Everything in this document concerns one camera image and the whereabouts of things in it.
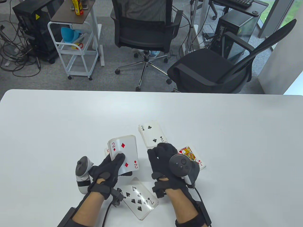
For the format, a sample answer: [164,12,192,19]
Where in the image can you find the person's right hand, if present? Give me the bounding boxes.
[147,143,190,199]

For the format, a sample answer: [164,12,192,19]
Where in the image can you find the person's left hand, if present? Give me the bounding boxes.
[88,153,133,200]

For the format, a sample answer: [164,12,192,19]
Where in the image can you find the pile of face-up clubs cards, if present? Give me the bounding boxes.
[138,121,168,149]

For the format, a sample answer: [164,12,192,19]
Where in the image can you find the hearts face playing card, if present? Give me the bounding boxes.
[178,146,206,170]

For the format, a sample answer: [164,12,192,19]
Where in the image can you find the stack of red-backed playing cards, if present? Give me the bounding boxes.
[108,135,139,176]

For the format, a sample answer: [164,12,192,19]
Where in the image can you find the black spades playing card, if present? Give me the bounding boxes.
[121,177,158,220]

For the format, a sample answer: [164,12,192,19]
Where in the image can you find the person's left forearm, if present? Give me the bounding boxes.
[72,192,106,225]

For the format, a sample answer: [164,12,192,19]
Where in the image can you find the person's right forearm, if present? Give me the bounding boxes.
[166,188,201,227]

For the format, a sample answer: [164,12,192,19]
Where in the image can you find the grey left hand controller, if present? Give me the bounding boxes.
[75,156,94,194]

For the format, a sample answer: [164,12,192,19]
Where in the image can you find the black padded office chair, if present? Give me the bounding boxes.
[167,19,297,94]

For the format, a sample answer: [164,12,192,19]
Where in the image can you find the black mesh back office chair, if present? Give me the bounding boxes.
[110,0,184,92]

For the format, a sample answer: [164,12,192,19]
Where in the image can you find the blue plastic bowl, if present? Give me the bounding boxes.
[61,27,84,44]

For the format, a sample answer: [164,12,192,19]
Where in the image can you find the black chair base with casters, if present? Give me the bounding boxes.
[209,2,230,21]

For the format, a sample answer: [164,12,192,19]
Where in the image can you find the black computer tower yellow sticker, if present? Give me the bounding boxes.
[12,0,65,64]

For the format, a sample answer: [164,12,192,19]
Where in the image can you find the black glass side computer tower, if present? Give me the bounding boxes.
[209,11,260,65]

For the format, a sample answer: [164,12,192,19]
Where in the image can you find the brown top white side table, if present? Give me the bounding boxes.
[50,0,105,67]

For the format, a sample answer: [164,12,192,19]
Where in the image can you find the yellow and red packet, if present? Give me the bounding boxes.
[72,0,84,16]

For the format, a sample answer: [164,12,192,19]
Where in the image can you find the black keyboard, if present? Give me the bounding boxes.
[219,0,255,8]

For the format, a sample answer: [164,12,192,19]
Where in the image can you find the dark office desk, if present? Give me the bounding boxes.
[209,0,269,16]

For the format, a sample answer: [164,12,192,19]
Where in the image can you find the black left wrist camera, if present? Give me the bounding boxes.
[110,188,124,207]

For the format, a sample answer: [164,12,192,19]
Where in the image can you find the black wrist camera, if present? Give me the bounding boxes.
[110,188,124,207]
[152,180,167,199]

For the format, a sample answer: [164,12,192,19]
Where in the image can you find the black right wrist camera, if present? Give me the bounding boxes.
[152,180,167,199]

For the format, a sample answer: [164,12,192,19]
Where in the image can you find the black left glove cable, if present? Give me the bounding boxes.
[102,203,113,227]

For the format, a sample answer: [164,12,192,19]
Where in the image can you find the black glove cable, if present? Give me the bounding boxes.
[102,203,113,227]
[193,187,203,202]

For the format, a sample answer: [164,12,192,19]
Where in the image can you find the black right glove cable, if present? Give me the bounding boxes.
[193,187,203,202]

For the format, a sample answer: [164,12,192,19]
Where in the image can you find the black left forearm strap pack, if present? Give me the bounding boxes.
[58,207,95,227]

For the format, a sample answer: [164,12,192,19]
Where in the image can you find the black forearm strap pack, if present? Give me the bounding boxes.
[58,207,95,227]
[175,201,212,227]

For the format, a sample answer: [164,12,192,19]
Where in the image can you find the black right forearm strap pack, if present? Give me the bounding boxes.
[175,201,212,227]

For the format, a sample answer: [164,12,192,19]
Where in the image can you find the white wire rolling cart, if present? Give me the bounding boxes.
[47,21,99,81]

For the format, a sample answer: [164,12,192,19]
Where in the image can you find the tangle of black floor cables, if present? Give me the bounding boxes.
[0,20,42,77]

